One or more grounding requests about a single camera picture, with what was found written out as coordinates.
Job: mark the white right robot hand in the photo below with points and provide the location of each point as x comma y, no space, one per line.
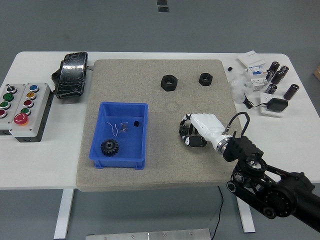
208,126

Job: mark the small black gear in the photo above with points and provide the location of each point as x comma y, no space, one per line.
183,130

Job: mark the blue plastic box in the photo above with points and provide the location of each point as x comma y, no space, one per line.
130,147

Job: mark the large black gear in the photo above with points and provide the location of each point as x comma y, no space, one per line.
110,151

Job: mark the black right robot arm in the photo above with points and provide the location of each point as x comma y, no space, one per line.
280,197

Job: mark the small black hex nut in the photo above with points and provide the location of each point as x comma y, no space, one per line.
203,81

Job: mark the large black hex nut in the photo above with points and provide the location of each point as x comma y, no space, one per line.
165,85

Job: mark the flat white box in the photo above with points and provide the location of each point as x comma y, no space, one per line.
251,60

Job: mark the brown cardboard box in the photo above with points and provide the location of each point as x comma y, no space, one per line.
317,72

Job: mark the grey emergency-stop button box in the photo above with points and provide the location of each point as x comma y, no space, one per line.
35,110

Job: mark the crumpled clear plastic bag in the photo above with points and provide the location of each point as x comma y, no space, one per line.
238,87

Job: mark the white square plate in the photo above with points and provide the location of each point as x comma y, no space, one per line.
265,97

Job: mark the grey-brown mat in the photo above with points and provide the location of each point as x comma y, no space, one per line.
162,170

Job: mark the white circuit breaker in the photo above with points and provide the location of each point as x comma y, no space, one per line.
257,80

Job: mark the black power adapter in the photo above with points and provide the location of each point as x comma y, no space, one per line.
277,105

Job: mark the dark brown capacitor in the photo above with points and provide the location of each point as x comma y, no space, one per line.
271,89
291,92
285,70
273,67
269,75
278,77

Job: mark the small clear plastic bag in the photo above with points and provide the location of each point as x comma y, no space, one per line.
124,127

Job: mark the white table leg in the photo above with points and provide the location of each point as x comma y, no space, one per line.
63,212
247,222

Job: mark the silver metal plate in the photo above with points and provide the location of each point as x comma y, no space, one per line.
150,235

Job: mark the dark floor marker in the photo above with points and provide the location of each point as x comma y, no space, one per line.
162,2

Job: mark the shiny black wrapped device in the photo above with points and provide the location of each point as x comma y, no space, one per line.
71,75

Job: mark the grey selector-switch button box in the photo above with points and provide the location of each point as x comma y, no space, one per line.
13,100

